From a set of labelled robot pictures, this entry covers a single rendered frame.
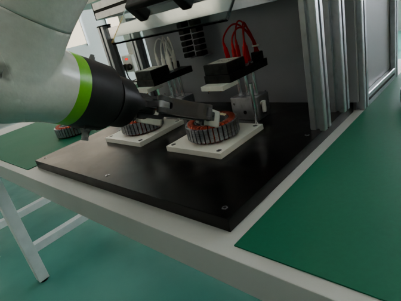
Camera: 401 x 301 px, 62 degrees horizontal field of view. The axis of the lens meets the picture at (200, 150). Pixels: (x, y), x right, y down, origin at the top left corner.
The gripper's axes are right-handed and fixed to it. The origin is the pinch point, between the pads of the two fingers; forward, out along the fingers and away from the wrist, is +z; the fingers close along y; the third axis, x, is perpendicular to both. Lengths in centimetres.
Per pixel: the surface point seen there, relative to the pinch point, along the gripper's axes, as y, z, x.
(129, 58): -94, 76, 43
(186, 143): -2.5, 4.8, -4.5
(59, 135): -59, 14, -4
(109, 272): -81, 62, -66
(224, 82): 4.3, 7.1, 8.5
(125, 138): -22.3, 7.0, -4.2
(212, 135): 4.6, 3.1, -2.8
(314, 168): 24.2, 3.7, -7.6
